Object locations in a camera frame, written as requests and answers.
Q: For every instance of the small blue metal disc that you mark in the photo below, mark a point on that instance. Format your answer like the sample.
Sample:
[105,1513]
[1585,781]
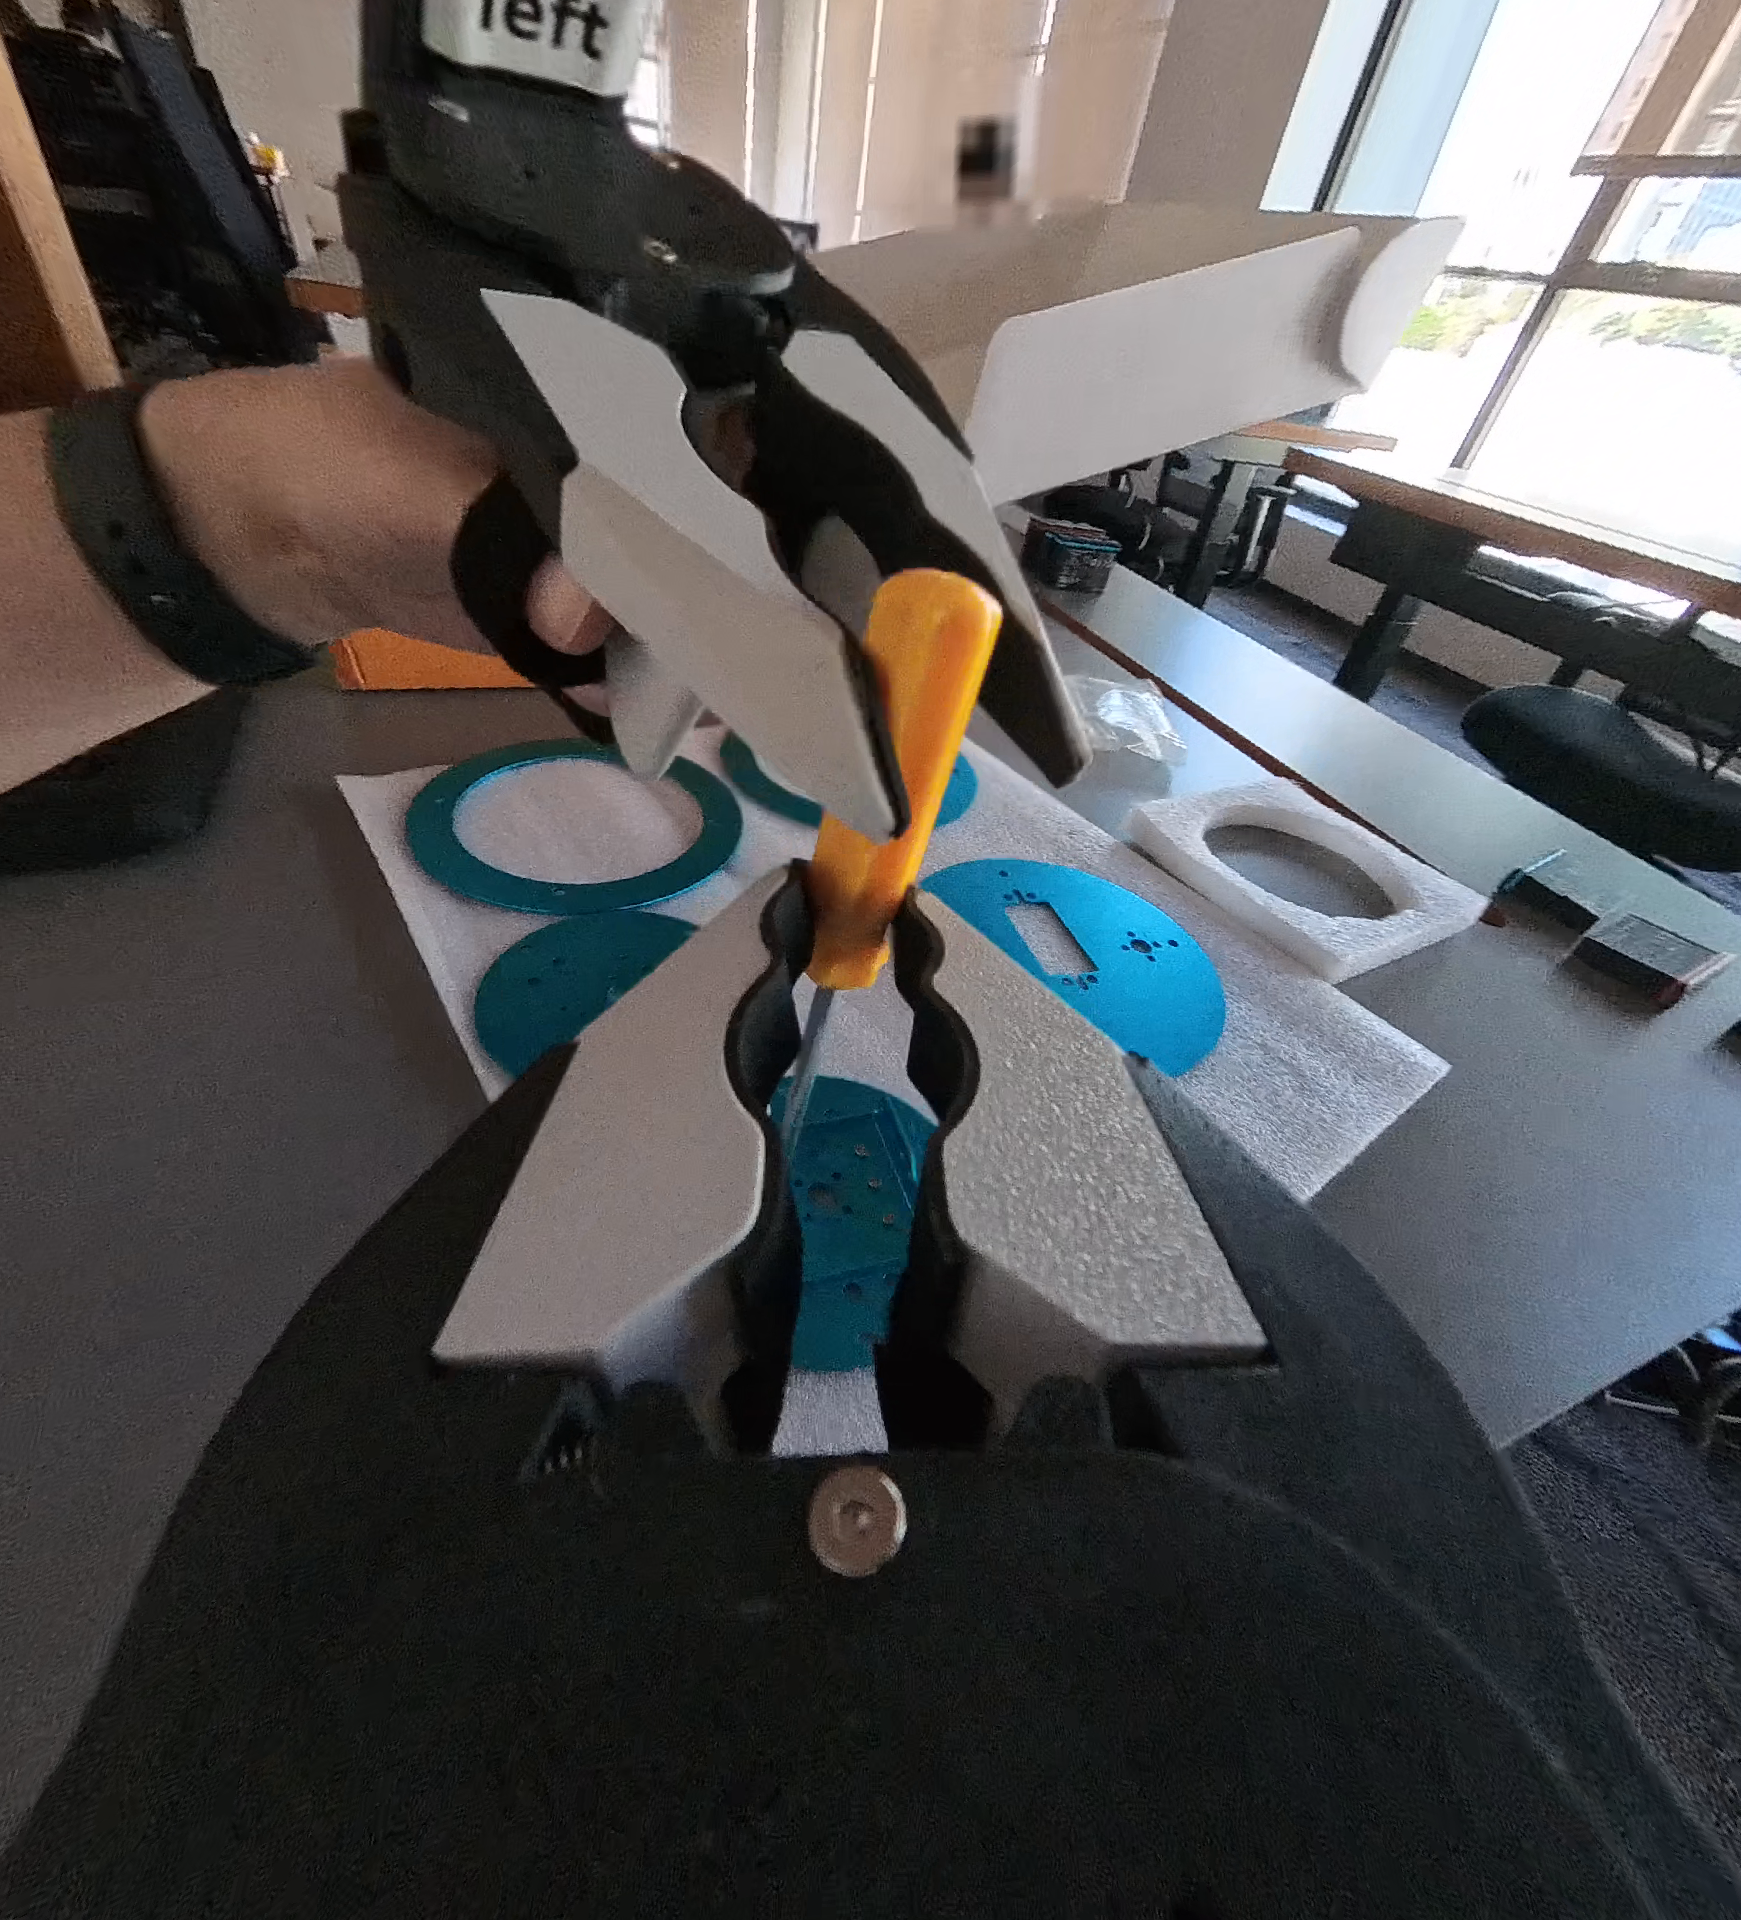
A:
[570,991]

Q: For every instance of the black wristband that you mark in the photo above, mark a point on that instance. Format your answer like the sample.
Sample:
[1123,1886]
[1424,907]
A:
[134,555]

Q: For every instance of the white foam frame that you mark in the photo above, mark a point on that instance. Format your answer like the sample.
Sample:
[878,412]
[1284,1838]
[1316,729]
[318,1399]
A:
[1410,923]

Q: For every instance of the blue perforated mounting disc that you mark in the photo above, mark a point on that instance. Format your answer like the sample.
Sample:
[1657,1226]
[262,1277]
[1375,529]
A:
[847,1201]

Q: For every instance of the black background equipment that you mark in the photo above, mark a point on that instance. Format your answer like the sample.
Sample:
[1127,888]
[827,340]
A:
[180,195]

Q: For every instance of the window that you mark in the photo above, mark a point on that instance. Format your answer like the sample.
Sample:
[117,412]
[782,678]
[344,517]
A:
[1634,300]

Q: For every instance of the black box blue print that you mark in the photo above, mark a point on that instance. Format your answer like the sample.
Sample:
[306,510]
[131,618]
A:
[1067,555]

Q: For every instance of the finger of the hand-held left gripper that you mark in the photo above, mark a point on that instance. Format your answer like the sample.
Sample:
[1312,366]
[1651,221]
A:
[899,435]
[689,601]

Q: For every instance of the black saddle stool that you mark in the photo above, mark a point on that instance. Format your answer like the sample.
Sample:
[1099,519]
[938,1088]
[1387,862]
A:
[1634,781]

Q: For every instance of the wooden top office desk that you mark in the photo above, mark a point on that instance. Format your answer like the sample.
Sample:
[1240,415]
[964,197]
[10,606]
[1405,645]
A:
[1559,526]

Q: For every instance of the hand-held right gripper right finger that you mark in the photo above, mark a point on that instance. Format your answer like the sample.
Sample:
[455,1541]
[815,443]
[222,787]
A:
[1095,1201]

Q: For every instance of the small black flat box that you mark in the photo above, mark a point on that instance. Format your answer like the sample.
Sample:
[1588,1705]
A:
[1552,888]

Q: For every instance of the person's left forearm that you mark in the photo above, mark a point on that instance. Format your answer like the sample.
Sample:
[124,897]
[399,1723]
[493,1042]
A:
[14,601]

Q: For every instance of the white foam sheet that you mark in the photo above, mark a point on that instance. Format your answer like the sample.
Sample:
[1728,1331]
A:
[1335,1081]

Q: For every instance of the blue disc with rectangular cutout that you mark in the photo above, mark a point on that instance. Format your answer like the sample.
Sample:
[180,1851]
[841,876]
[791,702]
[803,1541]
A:
[1155,991]

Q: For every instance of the person's left hand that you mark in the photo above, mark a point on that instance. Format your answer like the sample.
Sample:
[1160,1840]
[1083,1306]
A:
[315,510]

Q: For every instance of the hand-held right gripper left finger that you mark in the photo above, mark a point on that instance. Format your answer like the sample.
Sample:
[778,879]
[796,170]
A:
[614,1201]

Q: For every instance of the orange cardboard box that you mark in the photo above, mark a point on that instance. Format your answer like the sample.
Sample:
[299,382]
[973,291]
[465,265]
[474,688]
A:
[1155,345]

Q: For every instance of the clear plastic bag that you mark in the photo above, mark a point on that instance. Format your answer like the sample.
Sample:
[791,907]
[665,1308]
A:
[1132,718]

